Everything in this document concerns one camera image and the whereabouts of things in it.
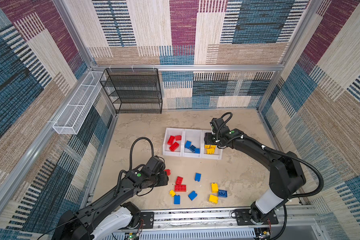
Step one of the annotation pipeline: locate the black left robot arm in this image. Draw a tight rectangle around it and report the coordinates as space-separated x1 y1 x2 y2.
52 156 169 240

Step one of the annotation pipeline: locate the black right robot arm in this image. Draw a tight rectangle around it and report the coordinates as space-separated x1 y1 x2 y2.
204 130 306 223

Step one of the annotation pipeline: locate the white three-compartment bin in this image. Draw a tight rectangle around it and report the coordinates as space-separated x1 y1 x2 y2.
163 128 223 160

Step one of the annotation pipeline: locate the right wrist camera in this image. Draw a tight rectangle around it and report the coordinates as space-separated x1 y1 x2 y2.
210 118 227 134

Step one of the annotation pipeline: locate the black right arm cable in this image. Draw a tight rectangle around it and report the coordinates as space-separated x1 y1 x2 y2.
215 112 325 199

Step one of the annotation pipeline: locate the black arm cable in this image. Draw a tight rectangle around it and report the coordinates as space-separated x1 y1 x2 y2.
215 112 325 199
115 137 155 196

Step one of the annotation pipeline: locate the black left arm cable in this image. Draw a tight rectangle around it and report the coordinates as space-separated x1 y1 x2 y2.
115 137 155 196

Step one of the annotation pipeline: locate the black wire shelf rack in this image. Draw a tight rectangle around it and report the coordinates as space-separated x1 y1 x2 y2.
100 68 163 114

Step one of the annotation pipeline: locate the white wire mesh basket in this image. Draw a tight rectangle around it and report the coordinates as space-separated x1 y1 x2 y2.
53 72 103 135

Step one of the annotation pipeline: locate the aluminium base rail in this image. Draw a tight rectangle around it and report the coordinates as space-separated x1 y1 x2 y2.
105 205 329 240

